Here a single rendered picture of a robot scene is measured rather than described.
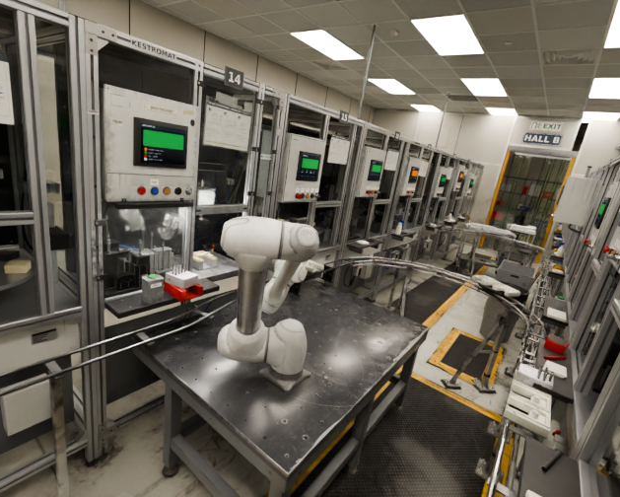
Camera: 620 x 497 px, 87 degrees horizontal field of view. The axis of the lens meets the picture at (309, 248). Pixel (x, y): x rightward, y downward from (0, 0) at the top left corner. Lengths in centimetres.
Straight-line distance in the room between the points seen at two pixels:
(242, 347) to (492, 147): 882
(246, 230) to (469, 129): 905
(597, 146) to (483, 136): 226
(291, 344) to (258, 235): 61
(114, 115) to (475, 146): 890
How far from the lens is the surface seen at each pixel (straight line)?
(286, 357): 152
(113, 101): 162
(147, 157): 166
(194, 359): 174
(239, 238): 105
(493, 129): 973
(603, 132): 960
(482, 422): 300
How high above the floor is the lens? 169
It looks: 16 degrees down
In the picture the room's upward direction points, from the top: 9 degrees clockwise
